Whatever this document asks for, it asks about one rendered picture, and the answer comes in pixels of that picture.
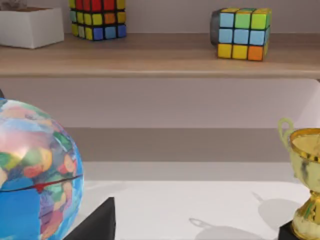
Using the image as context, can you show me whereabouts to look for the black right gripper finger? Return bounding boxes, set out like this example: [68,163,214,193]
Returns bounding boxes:
[62,196,117,240]

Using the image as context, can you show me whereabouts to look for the blue multicoloured globe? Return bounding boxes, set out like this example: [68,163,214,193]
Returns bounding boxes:
[0,96,85,240]

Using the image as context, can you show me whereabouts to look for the wooden shelf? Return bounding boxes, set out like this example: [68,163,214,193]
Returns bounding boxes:
[0,32,320,79]

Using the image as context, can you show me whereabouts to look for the puzzle cube with black edges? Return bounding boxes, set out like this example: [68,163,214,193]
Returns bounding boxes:
[68,0,128,42]

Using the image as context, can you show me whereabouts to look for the white square plant pot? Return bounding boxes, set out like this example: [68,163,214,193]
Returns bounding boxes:
[0,6,65,50]

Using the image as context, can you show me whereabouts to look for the gold trophy with black base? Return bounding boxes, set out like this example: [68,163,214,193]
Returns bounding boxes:
[277,117,320,240]

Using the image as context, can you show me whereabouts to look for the dark grey round object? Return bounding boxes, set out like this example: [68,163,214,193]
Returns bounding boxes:
[209,10,221,47]

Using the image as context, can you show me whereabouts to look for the pastel puzzle cube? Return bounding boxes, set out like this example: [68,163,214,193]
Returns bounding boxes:
[216,7,273,62]

